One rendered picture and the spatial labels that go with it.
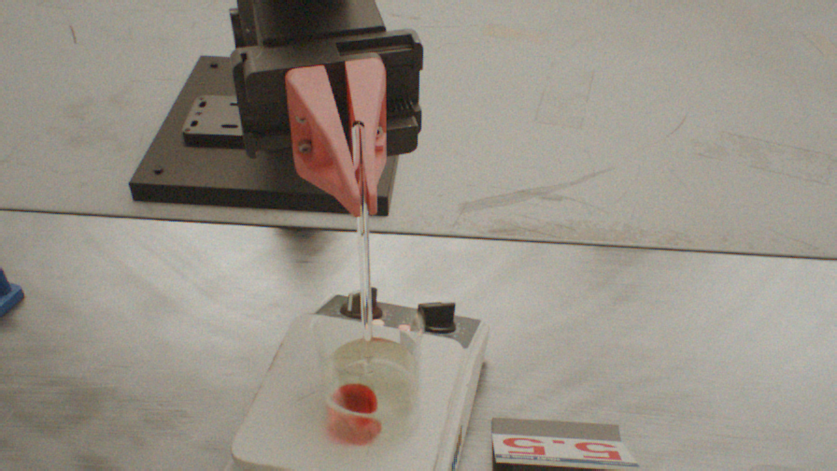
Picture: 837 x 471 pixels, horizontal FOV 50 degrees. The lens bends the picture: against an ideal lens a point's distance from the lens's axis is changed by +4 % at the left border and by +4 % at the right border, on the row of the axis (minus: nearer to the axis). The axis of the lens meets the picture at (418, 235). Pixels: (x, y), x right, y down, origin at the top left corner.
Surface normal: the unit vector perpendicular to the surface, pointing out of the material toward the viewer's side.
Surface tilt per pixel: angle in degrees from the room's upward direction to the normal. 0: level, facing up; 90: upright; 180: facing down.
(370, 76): 25
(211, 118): 1
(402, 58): 93
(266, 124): 93
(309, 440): 0
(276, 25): 4
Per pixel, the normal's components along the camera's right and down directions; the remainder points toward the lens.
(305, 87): 0.11, -0.41
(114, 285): 0.00, -0.75
